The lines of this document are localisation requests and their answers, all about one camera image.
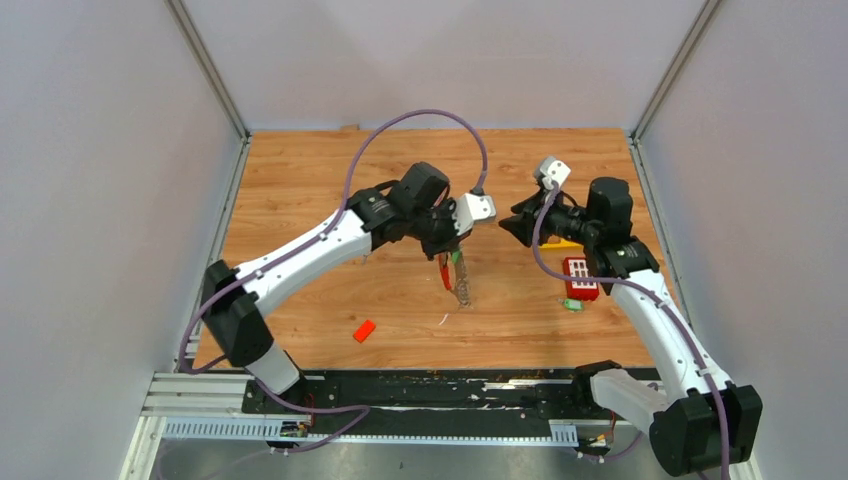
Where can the small green toy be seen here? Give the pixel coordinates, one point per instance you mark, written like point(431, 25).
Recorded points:
point(572, 305)

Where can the small orange block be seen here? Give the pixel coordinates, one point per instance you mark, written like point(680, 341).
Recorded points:
point(364, 331)

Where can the metal key organizer red handle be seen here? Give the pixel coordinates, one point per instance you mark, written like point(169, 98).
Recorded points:
point(455, 278)

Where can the yellow triangular bracket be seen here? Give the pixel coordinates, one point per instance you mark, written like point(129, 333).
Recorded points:
point(560, 244)

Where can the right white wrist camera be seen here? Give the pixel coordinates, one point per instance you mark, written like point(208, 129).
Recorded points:
point(552, 173)

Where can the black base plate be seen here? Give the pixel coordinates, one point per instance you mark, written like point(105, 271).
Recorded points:
point(462, 403)

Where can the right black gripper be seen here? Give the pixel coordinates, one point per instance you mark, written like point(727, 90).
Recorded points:
point(521, 224)

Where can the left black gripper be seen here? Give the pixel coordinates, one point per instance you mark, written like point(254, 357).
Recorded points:
point(453, 239)

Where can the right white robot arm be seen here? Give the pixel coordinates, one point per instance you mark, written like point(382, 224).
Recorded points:
point(700, 419)

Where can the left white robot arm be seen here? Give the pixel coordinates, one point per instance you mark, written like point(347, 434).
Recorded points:
point(237, 300)

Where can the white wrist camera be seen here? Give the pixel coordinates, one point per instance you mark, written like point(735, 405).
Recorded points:
point(472, 209)
point(552, 173)

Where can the red perforated block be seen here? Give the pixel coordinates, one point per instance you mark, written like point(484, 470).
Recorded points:
point(579, 289)

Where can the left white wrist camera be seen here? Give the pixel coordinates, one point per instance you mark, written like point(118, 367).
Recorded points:
point(472, 209)

